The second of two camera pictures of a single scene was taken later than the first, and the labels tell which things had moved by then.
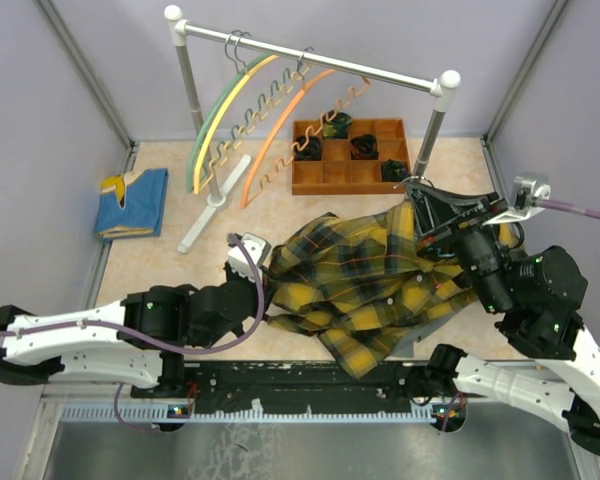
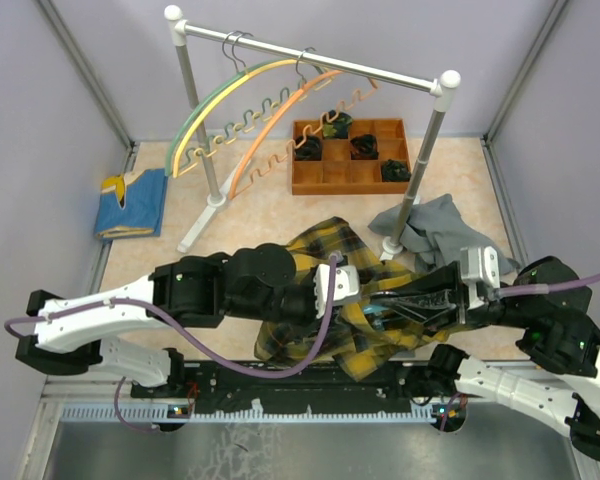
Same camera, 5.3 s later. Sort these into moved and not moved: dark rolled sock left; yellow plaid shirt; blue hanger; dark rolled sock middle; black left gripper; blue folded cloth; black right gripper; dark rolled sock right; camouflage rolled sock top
Moved: yellow plaid shirt; black left gripper; blue hanger; black right gripper
Not moved: dark rolled sock left; dark rolled sock right; blue folded cloth; camouflage rolled sock top; dark rolled sock middle
